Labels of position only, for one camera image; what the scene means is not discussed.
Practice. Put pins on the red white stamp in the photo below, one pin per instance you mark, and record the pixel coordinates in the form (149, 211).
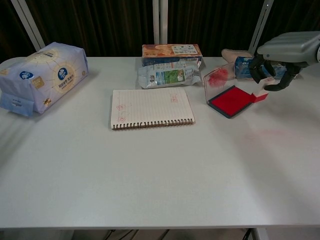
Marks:
(263, 93)

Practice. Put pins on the beige object behind box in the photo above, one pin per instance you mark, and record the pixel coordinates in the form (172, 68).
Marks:
(233, 55)

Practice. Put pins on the crumpled green white bag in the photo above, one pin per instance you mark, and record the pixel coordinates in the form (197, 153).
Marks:
(167, 76)

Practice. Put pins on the blue rectangular carton box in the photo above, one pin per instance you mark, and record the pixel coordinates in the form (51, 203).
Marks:
(243, 68)

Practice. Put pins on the white table leg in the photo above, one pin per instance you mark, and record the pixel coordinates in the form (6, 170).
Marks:
(258, 231)

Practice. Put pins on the white metal frame post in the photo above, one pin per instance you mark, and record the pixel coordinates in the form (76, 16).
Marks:
(28, 23)
(159, 21)
(258, 26)

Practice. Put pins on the spiral lined notebook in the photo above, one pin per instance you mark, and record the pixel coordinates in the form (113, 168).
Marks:
(151, 107)

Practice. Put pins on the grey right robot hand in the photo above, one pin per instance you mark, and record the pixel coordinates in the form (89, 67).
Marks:
(287, 47)

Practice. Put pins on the orange snack box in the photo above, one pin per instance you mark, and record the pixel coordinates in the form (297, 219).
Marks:
(170, 53)

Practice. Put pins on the red ink pad case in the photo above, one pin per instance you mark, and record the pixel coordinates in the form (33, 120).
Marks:
(230, 98)

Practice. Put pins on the blue tissue paper pack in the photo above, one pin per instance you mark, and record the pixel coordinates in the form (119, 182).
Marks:
(42, 77)

